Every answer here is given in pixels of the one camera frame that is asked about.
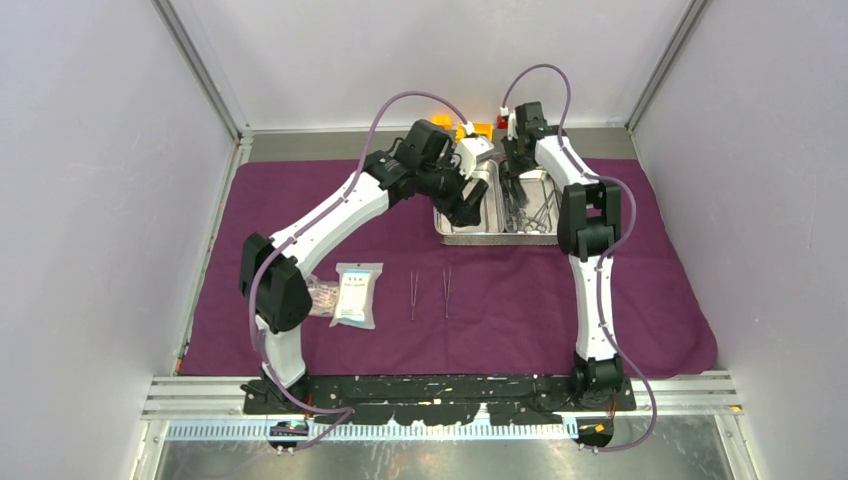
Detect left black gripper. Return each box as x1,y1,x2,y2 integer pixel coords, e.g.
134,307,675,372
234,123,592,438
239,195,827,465
418,150,487,227

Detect orange yellow toy block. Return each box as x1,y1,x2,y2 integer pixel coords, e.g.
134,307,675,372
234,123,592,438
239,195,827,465
455,122,495,142

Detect steel instrument tray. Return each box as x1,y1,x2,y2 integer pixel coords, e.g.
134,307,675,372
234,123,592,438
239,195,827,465
434,154,558,246

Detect steel surgical forceps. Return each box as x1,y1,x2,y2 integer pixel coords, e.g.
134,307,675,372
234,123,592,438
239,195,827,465
501,169,562,235

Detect steel tweezers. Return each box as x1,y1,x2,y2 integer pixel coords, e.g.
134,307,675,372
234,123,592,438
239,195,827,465
410,271,419,322
442,266,452,319

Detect purple cloth wrap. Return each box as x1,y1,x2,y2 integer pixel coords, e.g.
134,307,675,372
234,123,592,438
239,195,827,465
180,159,718,377

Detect white sterile pouch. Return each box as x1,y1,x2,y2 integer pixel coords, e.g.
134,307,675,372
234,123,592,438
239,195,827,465
329,263,383,330

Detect pink clear packet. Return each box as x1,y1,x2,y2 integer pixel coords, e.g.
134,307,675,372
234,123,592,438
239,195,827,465
306,275,339,318

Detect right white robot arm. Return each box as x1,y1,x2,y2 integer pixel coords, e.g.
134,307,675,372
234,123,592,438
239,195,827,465
498,102,624,411

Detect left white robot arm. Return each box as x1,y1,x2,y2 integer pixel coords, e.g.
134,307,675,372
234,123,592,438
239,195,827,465
239,120,495,414

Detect small orange block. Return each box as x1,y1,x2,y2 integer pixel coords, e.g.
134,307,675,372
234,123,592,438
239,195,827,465
430,115,453,130

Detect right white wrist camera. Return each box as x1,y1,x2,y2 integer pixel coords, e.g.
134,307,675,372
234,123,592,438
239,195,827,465
496,106,517,140

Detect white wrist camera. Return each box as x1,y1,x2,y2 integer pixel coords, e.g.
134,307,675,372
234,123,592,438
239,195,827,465
454,122,496,180
496,106,517,140

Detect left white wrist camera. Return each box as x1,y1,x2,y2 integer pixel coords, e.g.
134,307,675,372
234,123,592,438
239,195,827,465
454,122,496,180

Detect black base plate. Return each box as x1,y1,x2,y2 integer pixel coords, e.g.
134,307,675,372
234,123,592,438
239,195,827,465
240,375,636,426

